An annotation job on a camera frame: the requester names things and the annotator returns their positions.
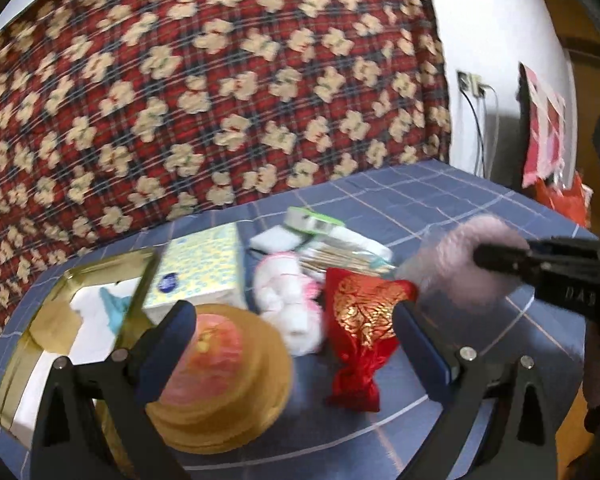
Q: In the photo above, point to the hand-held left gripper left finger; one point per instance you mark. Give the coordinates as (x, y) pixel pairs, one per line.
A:
(172, 331)

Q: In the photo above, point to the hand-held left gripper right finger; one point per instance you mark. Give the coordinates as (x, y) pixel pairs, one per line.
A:
(419, 346)

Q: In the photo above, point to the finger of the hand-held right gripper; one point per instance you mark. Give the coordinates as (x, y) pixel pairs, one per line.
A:
(500, 257)

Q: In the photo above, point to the pink fluffy ball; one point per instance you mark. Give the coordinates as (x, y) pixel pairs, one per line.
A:
(457, 272)

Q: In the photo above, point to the red gold-patterned pouch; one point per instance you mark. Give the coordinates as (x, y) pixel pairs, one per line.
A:
(360, 320)

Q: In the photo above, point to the tan burger plush toy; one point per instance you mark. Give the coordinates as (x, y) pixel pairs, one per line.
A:
(242, 360)

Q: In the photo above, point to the gold tin box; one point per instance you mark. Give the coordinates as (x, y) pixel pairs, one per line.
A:
(111, 259)

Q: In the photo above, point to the white and pink plush toy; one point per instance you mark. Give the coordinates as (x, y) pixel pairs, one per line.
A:
(290, 320)

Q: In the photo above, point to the clear bag of cotton swabs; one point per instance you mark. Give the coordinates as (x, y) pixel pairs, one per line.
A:
(340, 256)

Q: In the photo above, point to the teal soft item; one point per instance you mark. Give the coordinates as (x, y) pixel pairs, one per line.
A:
(116, 307)

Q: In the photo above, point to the yellow dotted tissue box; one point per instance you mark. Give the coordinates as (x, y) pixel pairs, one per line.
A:
(200, 270)

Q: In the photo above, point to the white lining paper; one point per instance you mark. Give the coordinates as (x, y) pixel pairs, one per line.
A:
(95, 332)

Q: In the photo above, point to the orange plastic bag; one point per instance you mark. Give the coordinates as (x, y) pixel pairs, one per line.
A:
(562, 200)

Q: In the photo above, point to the blue checked cloth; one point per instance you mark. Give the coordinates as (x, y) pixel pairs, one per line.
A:
(430, 195)

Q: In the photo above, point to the gold paper sheet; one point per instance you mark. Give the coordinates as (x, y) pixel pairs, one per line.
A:
(55, 329)

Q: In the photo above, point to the white sponge block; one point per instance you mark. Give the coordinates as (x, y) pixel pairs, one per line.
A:
(277, 239)

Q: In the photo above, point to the green and white tissue pack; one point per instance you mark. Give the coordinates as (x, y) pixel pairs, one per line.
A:
(310, 220)

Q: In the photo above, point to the red plaid bear-print blanket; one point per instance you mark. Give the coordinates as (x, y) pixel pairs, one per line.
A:
(180, 85)

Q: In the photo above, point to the red and pink wall poster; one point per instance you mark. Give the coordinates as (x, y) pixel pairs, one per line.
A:
(547, 125)

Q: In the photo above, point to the white wall outlet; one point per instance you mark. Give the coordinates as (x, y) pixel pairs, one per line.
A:
(470, 83)

